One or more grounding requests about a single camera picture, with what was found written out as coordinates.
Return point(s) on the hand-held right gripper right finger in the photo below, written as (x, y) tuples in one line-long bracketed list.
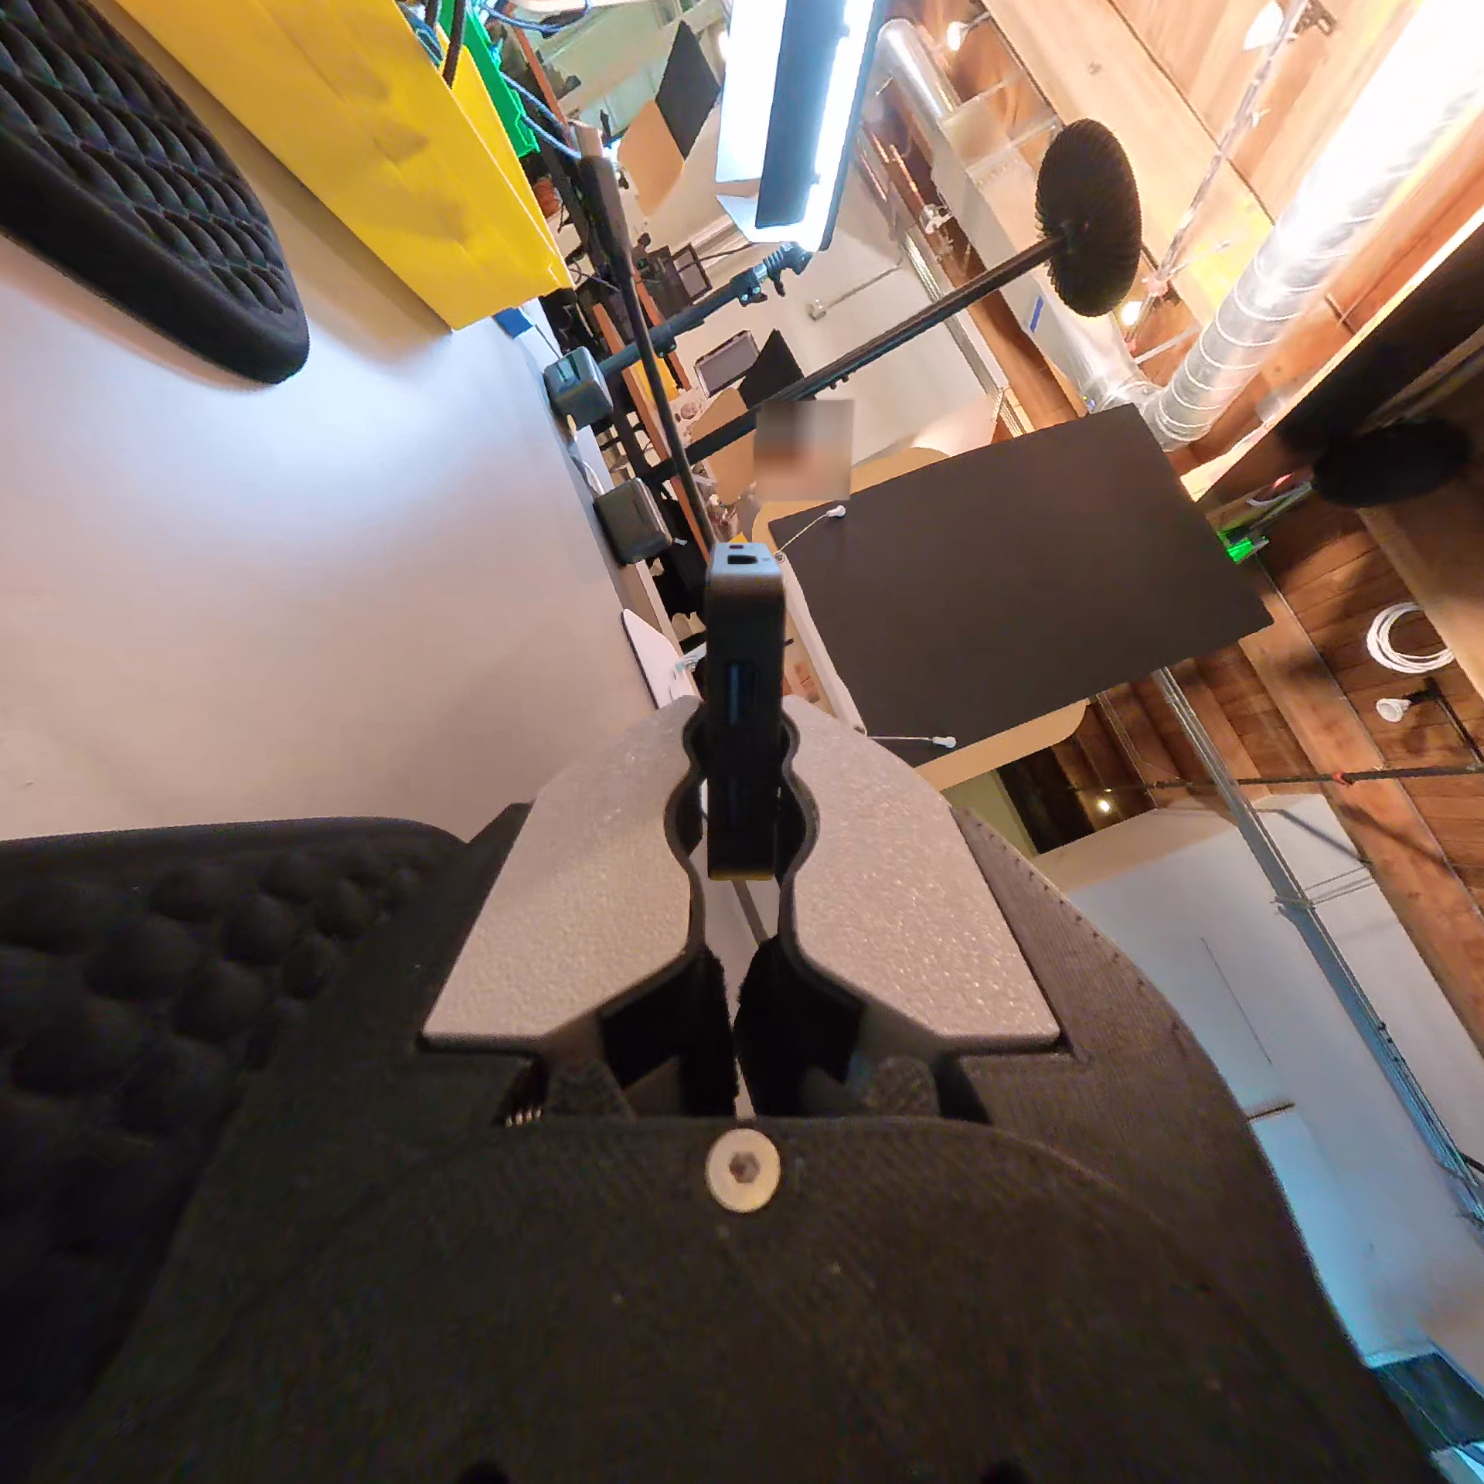
[(926, 926)]

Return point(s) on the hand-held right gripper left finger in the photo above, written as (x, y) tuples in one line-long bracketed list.
[(558, 916)]

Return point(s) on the black square adapter hub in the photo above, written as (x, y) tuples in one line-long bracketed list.
[(742, 647)]

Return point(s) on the yellow plastic bin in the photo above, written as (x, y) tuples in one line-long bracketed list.
[(347, 139)]

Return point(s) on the grey table clamp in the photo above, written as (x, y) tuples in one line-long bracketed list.
[(635, 521), (579, 385)]

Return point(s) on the black padded cushion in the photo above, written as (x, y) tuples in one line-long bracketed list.
[(141, 1043)]

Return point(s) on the bright green object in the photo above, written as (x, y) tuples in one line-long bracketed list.
[(1249, 544)]

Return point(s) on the large cardboard box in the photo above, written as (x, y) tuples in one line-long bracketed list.
[(726, 436)]

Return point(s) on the white ceiling spotlight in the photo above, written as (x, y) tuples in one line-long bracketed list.
[(1394, 706)]

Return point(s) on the thin black boom pole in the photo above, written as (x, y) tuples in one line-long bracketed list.
[(650, 370)]

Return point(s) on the grey laptop screen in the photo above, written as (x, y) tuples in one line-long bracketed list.
[(726, 364)]

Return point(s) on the blue tape piece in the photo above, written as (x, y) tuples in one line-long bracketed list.
[(512, 319)]

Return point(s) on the LED light panel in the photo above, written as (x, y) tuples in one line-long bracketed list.
[(803, 114)]

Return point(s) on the green plastic bin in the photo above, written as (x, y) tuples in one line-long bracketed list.
[(497, 83)]

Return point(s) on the black quilted mat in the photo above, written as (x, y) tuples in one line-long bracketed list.
[(113, 172)]

